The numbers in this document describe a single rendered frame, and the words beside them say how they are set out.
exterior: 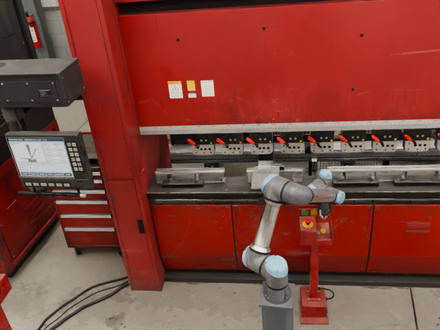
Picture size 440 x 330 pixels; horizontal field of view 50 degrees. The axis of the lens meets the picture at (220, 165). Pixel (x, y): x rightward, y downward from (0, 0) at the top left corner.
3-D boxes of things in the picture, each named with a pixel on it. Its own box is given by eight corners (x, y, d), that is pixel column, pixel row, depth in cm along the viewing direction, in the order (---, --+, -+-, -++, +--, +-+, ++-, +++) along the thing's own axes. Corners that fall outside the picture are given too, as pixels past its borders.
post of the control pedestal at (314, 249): (310, 298, 334) (310, 239, 306) (309, 293, 339) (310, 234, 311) (317, 298, 333) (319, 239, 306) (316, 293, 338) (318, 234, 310)
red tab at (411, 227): (406, 232, 322) (407, 224, 318) (405, 230, 323) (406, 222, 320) (429, 232, 319) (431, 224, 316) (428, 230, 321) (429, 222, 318)
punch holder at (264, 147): (251, 154, 318) (249, 132, 310) (251, 148, 326) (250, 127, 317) (272, 154, 316) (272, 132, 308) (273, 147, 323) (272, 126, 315)
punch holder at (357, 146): (341, 152, 310) (342, 130, 301) (340, 146, 317) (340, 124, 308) (364, 152, 308) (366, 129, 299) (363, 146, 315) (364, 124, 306)
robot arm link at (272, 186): (258, 279, 246) (285, 181, 236) (237, 266, 256) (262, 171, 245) (271, 275, 255) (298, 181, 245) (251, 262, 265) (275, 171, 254)
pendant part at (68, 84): (19, 203, 293) (-29, 74, 249) (39, 182, 313) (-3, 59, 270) (95, 206, 283) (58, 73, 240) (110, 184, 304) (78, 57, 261)
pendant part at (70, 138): (22, 188, 282) (3, 135, 264) (32, 177, 292) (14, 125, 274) (91, 189, 274) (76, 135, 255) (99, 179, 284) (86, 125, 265)
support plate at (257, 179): (251, 188, 305) (251, 187, 304) (253, 167, 327) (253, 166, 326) (279, 188, 302) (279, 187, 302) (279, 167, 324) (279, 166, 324)
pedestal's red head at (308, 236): (300, 245, 303) (300, 223, 294) (298, 230, 316) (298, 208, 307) (331, 245, 300) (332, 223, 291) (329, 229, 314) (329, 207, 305)
